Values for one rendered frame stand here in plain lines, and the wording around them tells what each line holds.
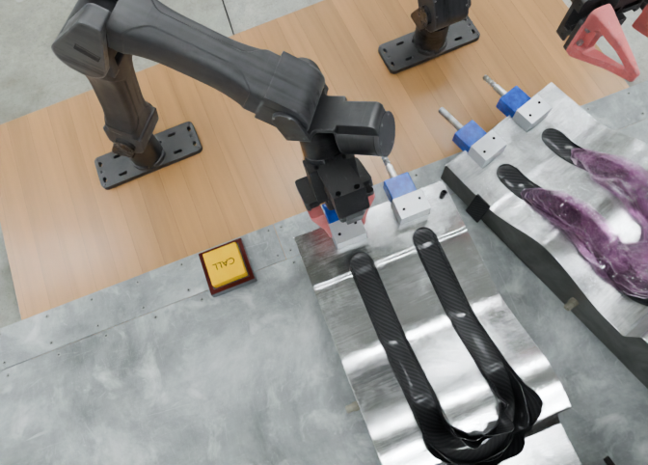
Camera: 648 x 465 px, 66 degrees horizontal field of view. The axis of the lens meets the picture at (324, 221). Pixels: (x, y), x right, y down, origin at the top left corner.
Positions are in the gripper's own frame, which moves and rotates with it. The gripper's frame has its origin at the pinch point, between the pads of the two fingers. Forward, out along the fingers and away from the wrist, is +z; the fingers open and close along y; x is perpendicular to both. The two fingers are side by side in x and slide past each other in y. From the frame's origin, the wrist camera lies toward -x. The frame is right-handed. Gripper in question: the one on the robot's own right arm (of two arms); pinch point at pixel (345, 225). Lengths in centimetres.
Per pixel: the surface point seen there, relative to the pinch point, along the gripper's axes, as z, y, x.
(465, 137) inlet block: -0.6, 25.7, 8.9
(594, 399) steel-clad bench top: 28.5, 25.9, -27.6
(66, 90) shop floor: 16, -70, 154
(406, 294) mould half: 8.7, 4.5, -10.3
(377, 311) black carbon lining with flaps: 9.4, -0.5, -10.5
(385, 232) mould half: 3.0, 5.6, -1.7
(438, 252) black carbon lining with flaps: 6.7, 12.0, -6.6
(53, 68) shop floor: 10, -73, 164
